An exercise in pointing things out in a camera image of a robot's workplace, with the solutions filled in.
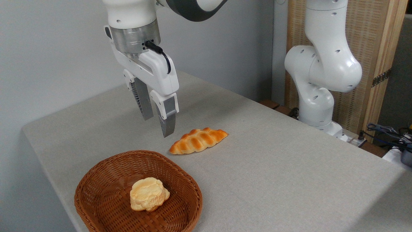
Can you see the braided golden bread loaf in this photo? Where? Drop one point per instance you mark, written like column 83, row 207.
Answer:
column 198, row 140

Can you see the brown wicker basket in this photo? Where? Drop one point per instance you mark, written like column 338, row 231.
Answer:
column 106, row 193

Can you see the pale round bread bun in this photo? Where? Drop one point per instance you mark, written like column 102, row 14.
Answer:
column 148, row 194

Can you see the grey tablecloth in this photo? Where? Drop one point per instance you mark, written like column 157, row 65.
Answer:
column 273, row 177

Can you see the woven wooden folding screen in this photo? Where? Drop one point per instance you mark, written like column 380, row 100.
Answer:
column 370, row 38

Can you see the metal screen hinge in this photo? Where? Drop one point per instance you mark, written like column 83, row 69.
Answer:
column 381, row 77

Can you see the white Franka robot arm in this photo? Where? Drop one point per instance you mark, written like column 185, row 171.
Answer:
column 325, row 64

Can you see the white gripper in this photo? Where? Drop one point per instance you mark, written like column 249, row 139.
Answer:
column 157, row 72

